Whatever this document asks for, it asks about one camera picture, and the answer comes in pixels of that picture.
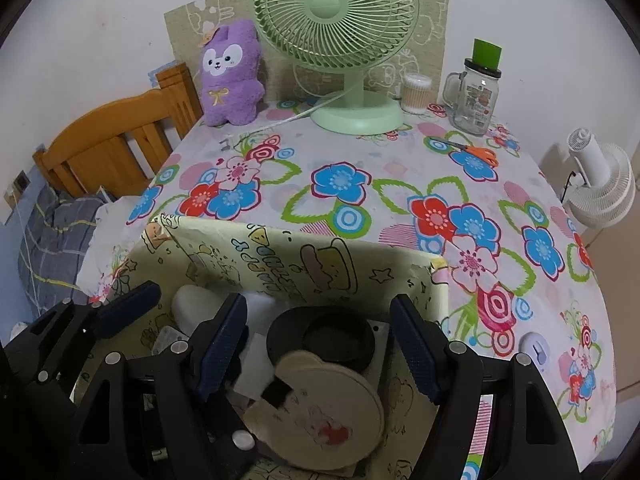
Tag glass jar with green lid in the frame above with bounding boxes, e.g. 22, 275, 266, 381
441, 38, 503, 134

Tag white round ball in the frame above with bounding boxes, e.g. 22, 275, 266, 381
172, 284, 223, 336

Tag orange handled scissors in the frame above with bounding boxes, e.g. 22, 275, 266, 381
430, 136, 500, 167

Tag cream round cartoon mirror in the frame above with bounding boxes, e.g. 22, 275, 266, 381
243, 350, 386, 472

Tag purple plush toy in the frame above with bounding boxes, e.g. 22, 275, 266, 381
197, 18, 267, 127

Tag clear cotton swab container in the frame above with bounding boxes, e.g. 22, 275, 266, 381
402, 73, 434, 115

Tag white standing fan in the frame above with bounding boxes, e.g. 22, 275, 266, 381
560, 128, 637, 228

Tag black round case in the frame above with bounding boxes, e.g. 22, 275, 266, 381
266, 307, 377, 376

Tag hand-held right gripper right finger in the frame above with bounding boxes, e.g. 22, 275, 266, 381
390, 294, 576, 480

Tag yellow cartoon print storage box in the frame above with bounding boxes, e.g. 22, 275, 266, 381
75, 212, 451, 480

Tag pale blue adhesive hook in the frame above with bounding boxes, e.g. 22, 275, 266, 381
519, 331, 553, 372

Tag grey plaid bedding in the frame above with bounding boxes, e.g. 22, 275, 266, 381
17, 180, 108, 321

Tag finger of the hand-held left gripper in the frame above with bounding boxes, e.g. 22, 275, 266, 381
215, 400, 266, 480
0, 281, 162, 406

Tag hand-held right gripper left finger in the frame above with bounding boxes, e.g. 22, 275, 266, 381
75, 292, 249, 480

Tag white pillow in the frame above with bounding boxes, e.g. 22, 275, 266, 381
77, 195, 151, 296

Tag green desk fan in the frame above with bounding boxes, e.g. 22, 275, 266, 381
250, 0, 421, 136

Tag white fan power cable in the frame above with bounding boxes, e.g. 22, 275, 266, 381
260, 91, 346, 131

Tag grey charger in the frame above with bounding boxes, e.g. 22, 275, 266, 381
235, 332, 281, 401

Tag wooden chair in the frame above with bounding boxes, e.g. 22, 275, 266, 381
34, 62, 206, 198

